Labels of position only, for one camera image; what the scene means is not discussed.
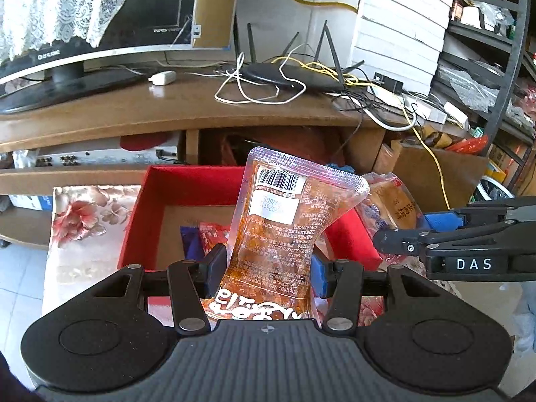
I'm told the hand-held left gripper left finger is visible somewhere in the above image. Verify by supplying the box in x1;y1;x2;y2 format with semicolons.
90;243;229;336

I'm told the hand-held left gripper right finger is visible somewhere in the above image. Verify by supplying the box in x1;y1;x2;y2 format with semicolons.
311;255;455;336

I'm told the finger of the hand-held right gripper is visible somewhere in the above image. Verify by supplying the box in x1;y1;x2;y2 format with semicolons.
422;196;536;232
372;220;510;257

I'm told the red snack packet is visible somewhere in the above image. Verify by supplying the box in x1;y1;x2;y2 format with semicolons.
199;223;232;257

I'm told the clear mooncake packet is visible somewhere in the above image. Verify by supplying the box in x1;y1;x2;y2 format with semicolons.
355;172;428;273

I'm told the blue biscuit packet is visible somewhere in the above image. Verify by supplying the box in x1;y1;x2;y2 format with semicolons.
180;225;207;261

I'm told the brown clear barcode packet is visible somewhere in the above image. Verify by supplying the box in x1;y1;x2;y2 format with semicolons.
203;146;371;321

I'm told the red cardboard box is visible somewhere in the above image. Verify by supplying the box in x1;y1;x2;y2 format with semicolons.
117;165;384;329

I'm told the brown cardboard box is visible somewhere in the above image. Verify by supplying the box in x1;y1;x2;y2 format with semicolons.
372;139;489;215

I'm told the yellow trash bin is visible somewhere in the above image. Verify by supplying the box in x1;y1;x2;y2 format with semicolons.
478;175;518;204

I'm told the red plastic bag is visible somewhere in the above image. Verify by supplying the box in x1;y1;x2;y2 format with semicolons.
449;135;489;154

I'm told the blue plastic bag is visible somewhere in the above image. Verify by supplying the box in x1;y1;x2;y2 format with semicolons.
326;160;357;175

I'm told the white power strip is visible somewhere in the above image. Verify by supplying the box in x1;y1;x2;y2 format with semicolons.
372;85;470;129

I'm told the bubble wrap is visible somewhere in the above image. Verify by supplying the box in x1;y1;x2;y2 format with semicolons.
437;62;525;115

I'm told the black adapter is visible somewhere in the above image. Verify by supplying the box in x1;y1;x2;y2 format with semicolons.
374;71;404;92

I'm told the silver audio device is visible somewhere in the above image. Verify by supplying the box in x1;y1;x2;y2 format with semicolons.
35;149;179;169

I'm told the black metal shelf rack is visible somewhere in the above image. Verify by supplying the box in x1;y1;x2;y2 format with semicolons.
431;0;536;198

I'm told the wooden television cabinet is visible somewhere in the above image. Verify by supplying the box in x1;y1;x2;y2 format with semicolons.
0;67;419;249

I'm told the stack of white boards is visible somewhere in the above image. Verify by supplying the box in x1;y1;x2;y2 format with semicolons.
351;0;458;95

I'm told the black router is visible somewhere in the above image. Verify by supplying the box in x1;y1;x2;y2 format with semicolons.
241;21;366;93

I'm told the white adapter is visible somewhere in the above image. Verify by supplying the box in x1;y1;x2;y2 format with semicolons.
149;71;177;87

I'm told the white blue box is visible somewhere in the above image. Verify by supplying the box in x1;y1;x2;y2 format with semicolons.
7;194;54;212

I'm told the brown cardboard panel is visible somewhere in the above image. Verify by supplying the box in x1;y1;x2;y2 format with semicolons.
192;0;242;50

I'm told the black television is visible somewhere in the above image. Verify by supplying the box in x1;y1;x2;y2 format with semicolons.
0;0;236;115

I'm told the white lace cloth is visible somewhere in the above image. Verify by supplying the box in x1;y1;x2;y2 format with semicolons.
0;0;141;66

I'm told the yellow cable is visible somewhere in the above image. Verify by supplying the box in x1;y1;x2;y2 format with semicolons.
274;0;452;212

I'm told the black cable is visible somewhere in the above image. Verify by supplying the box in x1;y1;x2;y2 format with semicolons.
334;91;366;165

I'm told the white cable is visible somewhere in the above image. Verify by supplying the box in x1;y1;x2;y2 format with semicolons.
215;52;307;105

